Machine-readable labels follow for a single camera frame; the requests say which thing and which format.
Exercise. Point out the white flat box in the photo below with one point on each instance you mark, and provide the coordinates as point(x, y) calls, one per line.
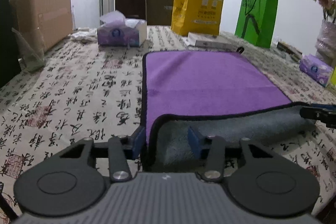
point(207, 41)

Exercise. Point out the purple tissue pack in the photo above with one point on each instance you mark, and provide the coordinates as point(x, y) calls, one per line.
point(118, 31)
point(316, 69)

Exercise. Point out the green paper bag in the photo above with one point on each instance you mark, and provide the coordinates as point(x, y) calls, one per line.
point(256, 21)

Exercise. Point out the brown cardboard box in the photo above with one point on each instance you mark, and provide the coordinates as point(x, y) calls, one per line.
point(159, 12)

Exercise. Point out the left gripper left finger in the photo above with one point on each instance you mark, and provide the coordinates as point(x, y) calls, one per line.
point(77, 177)

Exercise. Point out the crumpled white tissue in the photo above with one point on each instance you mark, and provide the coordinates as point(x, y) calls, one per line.
point(84, 35)

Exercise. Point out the purple tissue pack left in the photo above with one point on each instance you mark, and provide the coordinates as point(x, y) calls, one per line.
point(118, 31)

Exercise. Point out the patterned flower vase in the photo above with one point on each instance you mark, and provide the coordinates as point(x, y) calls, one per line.
point(325, 44)

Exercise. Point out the yellow green snack bag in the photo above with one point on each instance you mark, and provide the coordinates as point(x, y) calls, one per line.
point(333, 79)

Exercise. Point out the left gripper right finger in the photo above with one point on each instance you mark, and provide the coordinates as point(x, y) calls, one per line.
point(256, 178)

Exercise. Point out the purple and grey towel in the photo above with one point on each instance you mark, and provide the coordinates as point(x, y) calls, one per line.
point(216, 93)

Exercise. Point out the small dark red boxes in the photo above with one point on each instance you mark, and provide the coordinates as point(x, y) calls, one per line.
point(291, 51)

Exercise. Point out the calligraphy print tablecloth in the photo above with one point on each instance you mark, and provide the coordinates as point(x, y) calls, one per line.
point(86, 92)

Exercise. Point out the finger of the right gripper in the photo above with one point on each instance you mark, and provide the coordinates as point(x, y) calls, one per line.
point(318, 112)

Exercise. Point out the clear plastic bag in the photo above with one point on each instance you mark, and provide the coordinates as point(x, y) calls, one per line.
point(31, 48)

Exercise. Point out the beige suitcase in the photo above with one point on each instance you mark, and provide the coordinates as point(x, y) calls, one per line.
point(42, 23)

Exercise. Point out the purple tissue pack right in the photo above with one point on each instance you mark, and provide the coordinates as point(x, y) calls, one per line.
point(316, 69)

